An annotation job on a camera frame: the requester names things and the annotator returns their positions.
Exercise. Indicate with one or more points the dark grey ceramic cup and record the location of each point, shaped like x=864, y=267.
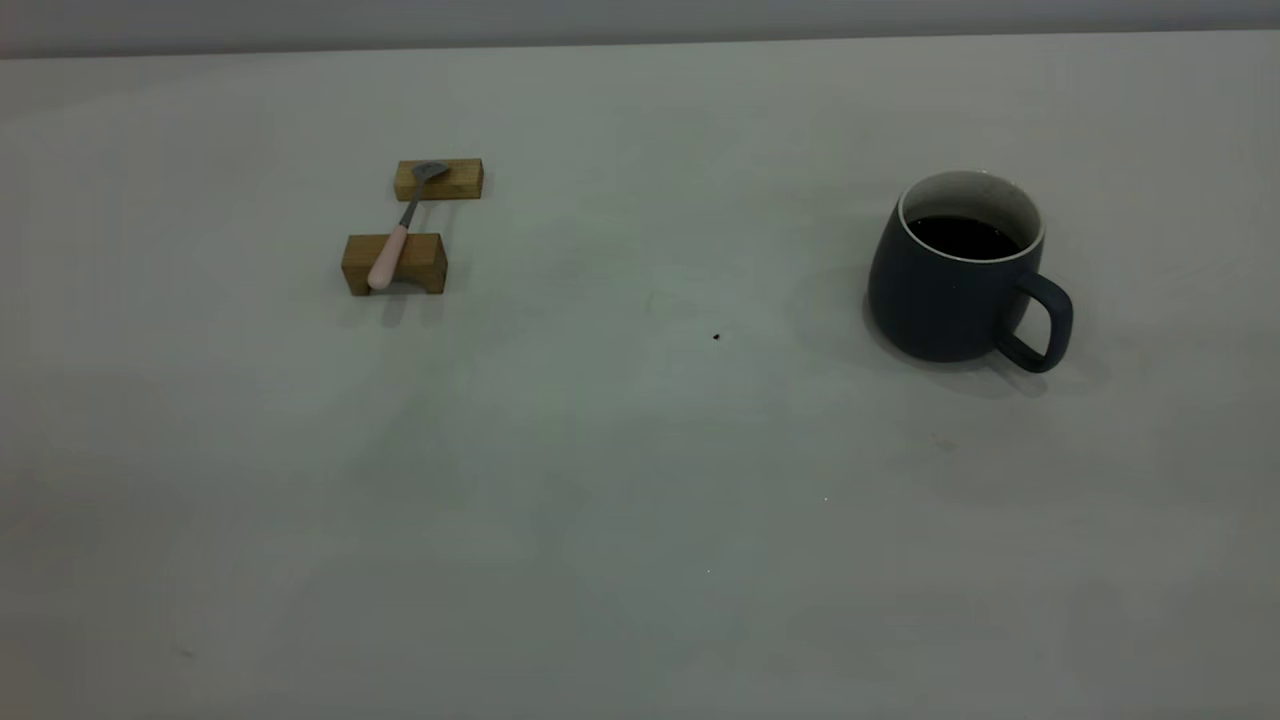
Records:
x=935, y=310

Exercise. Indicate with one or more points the black coffee liquid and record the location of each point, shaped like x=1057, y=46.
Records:
x=962, y=238

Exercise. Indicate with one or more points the arched wooden block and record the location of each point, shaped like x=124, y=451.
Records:
x=422, y=256

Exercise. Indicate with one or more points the flat wooden block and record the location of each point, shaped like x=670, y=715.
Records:
x=462, y=181

